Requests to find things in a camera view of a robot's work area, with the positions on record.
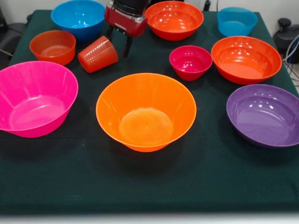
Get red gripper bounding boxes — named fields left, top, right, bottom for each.
left=104, top=1, right=149, bottom=59

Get orange cup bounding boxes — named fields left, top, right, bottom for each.
left=78, top=35, right=119, bottom=74

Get large blue bowl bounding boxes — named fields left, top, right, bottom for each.
left=50, top=0, right=106, bottom=42

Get wide red-orange bowl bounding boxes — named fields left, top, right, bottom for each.
left=144, top=0, right=205, bottom=42
left=211, top=35, right=283, bottom=85

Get small orange bowl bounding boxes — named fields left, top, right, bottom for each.
left=29, top=30, right=77, bottom=66

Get large yellow-orange bowl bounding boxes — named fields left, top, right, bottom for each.
left=95, top=72, right=197, bottom=153

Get large pink bowl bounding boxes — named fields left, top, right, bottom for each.
left=0, top=61, right=79, bottom=139

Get small magenta bowl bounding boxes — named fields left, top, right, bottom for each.
left=169, top=45, right=214, bottom=82

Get grey office chair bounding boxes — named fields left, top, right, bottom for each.
left=0, top=6, right=33, bottom=63

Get small light blue bowl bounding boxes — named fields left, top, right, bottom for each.
left=217, top=7, right=258, bottom=37

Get dark green tablecloth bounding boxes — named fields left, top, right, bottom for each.
left=0, top=9, right=299, bottom=214

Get wide purple bowl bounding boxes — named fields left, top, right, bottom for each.
left=226, top=84, right=299, bottom=149

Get black office chair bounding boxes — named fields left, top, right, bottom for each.
left=272, top=18, right=299, bottom=49

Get tangled floor cables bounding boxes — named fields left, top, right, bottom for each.
left=282, top=35, right=299, bottom=87

